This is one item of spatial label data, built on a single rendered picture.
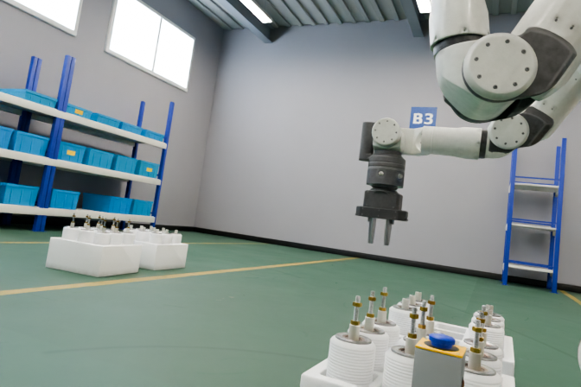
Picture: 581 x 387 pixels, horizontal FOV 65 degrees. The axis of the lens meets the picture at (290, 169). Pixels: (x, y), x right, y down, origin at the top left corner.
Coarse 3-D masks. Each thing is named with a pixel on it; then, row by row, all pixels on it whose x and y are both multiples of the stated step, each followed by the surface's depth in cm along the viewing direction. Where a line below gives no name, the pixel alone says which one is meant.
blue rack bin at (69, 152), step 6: (66, 144) 515; (72, 144) 522; (60, 150) 509; (66, 150) 516; (72, 150) 523; (78, 150) 531; (84, 150) 538; (60, 156) 510; (66, 156) 517; (72, 156) 524; (78, 156) 531; (78, 162) 533
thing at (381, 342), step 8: (368, 336) 102; (376, 336) 102; (384, 336) 103; (376, 344) 102; (384, 344) 103; (376, 352) 102; (384, 352) 103; (376, 360) 102; (384, 360) 103; (376, 368) 102
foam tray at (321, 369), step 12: (324, 360) 102; (312, 372) 93; (324, 372) 96; (300, 384) 92; (312, 384) 90; (324, 384) 89; (336, 384) 88; (348, 384) 89; (372, 384) 91; (504, 384) 102
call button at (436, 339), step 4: (432, 336) 72; (436, 336) 72; (440, 336) 73; (444, 336) 73; (448, 336) 73; (432, 340) 72; (436, 340) 72; (440, 340) 71; (444, 340) 71; (448, 340) 71; (452, 340) 71; (432, 344) 73; (436, 344) 72; (440, 344) 72; (444, 344) 71; (448, 344) 71; (452, 344) 71; (444, 348) 71; (448, 348) 71
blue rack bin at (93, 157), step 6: (90, 150) 545; (96, 150) 553; (84, 156) 548; (90, 156) 546; (96, 156) 554; (102, 156) 563; (108, 156) 571; (84, 162) 547; (90, 162) 547; (96, 162) 555; (102, 162) 564; (108, 162) 572; (108, 168) 573
